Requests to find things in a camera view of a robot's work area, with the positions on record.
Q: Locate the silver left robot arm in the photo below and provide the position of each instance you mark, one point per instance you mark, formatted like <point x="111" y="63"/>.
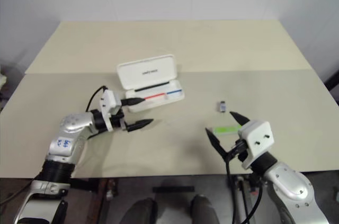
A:
<point x="64" y="143"/>

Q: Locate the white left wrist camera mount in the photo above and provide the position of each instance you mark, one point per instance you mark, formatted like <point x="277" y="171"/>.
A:
<point x="108" y="102"/>

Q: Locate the red and blue pencil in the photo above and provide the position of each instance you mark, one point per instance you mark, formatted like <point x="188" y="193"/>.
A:
<point x="156" y="95"/>

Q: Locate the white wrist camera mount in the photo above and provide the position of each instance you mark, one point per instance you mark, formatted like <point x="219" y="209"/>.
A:
<point x="257" y="135"/>
<point x="108" y="102"/>

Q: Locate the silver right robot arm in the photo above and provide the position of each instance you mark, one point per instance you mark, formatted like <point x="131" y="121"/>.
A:
<point x="291" y="184"/>

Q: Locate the white pen case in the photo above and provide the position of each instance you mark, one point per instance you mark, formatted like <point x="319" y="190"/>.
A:
<point x="144" y="71"/>

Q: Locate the black pen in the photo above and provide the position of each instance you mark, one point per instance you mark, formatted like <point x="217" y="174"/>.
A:
<point x="152" y="86"/>

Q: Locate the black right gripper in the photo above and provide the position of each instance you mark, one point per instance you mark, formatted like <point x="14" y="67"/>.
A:
<point x="238" y="150"/>

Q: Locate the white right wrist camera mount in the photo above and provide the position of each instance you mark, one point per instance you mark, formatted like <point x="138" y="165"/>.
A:
<point x="257" y="135"/>

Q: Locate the black flat bar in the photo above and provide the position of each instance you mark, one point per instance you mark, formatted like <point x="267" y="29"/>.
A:
<point x="173" y="189"/>

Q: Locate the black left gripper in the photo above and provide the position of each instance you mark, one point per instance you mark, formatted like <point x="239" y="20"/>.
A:
<point x="118" y="121"/>

